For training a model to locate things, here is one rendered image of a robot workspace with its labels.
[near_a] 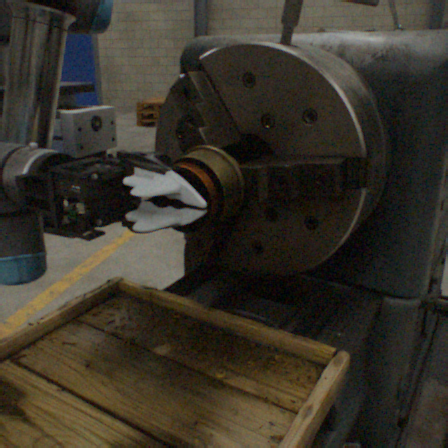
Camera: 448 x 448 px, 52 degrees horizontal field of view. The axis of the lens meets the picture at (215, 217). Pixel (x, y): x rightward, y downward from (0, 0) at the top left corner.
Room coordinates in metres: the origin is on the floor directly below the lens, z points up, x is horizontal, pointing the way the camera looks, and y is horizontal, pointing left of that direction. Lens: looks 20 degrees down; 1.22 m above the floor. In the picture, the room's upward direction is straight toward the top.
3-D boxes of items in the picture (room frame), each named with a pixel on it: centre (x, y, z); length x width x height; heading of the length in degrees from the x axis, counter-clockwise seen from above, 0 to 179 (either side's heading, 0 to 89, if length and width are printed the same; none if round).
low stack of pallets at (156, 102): (8.92, 0.91, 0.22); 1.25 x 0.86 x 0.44; 166
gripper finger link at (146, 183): (0.44, 0.06, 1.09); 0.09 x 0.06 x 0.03; 57
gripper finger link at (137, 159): (0.48, 0.08, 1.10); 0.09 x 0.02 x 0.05; 57
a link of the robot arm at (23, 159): (0.54, 0.21, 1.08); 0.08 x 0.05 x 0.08; 147
